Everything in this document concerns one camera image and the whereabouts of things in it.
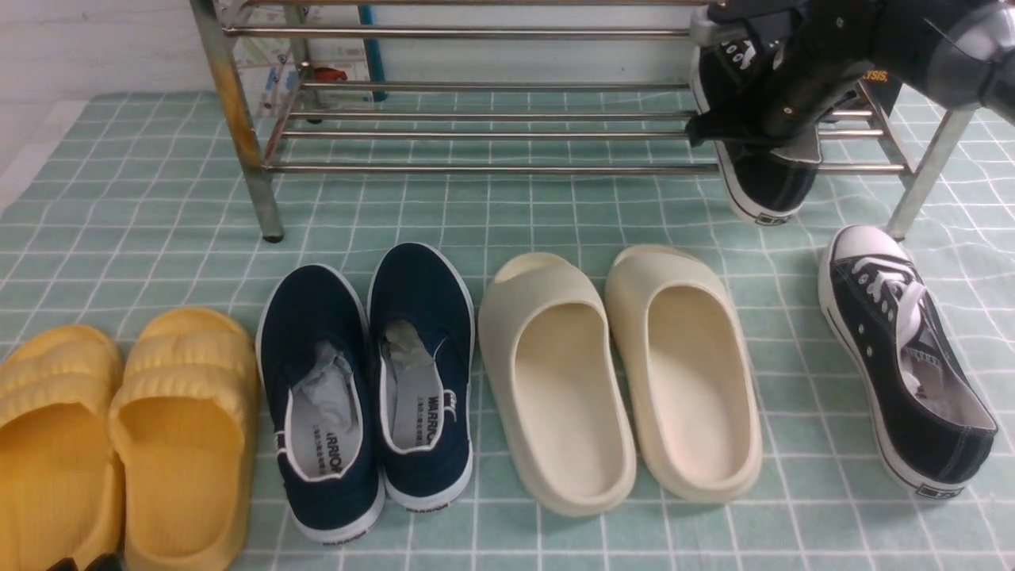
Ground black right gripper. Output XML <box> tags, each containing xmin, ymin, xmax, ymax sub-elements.
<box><xmin>685</xmin><ymin>1</ymin><xmax>881</xmax><ymax>148</ymax></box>

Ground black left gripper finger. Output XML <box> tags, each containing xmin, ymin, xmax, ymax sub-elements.
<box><xmin>84</xmin><ymin>554</ymin><xmax>123</xmax><ymax>571</ymax></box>
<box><xmin>47</xmin><ymin>558</ymin><xmax>79</xmax><ymax>571</ymax></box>

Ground black canvas sneaker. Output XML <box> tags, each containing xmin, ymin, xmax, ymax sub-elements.
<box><xmin>817</xmin><ymin>224</ymin><xmax>999</xmax><ymax>500</ymax></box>
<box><xmin>690</xmin><ymin>39</ymin><xmax>823</xmax><ymax>225</ymax></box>

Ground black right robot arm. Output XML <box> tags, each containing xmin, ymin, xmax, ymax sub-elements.
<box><xmin>685</xmin><ymin>1</ymin><xmax>1013</xmax><ymax>148</ymax></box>

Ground teal pole behind rack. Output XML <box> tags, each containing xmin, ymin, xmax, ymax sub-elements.
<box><xmin>358</xmin><ymin>5</ymin><xmax>385</xmax><ymax>86</ymax></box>

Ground colourful box behind rack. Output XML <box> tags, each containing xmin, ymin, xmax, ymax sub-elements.
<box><xmin>233</xmin><ymin>5</ymin><xmax>370</xmax><ymax>117</ymax></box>

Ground yellow slipper left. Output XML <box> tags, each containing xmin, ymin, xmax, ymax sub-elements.
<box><xmin>1</xmin><ymin>324</ymin><xmax>124</xmax><ymax>570</ymax></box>

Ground yellow slipper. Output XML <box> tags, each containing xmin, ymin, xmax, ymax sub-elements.
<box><xmin>1</xmin><ymin>324</ymin><xmax>124</xmax><ymax>570</ymax></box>
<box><xmin>106</xmin><ymin>306</ymin><xmax>260</xmax><ymax>570</ymax></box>

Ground yellow slipper right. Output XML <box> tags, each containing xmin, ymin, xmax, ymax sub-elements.
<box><xmin>106</xmin><ymin>306</ymin><xmax>260</xmax><ymax>570</ymax></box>

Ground navy slip-on shoe left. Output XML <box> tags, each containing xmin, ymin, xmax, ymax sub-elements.
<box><xmin>256</xmin><ymin>263</ymin><xmax>385</xmax><ymax>545</ymax></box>

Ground navy slip-on shoe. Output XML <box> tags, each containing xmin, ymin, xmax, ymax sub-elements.
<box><xmin>367</xmin><ymin>243</ymin><xmax>475</xmax><ymax>512</ymax></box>
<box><xmin>256</xmin><ymin>263</ymin><xmax>385</xmax><ymax>545</ymax></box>

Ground green checked tablecloth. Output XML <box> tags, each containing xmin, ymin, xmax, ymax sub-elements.
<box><xmin>1</xmin><ymin>93</ymin><xmax>1013</xmax><ymax>570</ymax></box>

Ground cream slide right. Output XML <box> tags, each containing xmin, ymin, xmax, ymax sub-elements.
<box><xmin>605</xmin><ymin>243</ymin><xmax>764</xmax><ymax>504</ymax></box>

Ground cream slide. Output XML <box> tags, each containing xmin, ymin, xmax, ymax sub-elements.
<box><xmin>605</xmin><ymin>243</ymin><xmax>764</xmax><ymax>504</ymax></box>
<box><xmin>478</xmin><ymin>252</ymin><xmax>637</xmax><ymax>518</ymax></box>

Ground black canvas sneaker on cloth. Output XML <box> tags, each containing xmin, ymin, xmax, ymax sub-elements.
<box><xmin>817</xmin><ymin>224</ymin><xmax>999</xmax><ymax>500</ymax></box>

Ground navy slip-on shoe right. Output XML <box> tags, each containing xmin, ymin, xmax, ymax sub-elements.
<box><xmin>367</xmin><ymin>243</ymin><xmax>475</xmax><ymax>512</ymax></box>

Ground cream slide left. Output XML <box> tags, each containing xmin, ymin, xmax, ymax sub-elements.
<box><xmin>478</xmin><ymin>252</ymin><xmax>637</xmax><ymax>518</ymax></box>

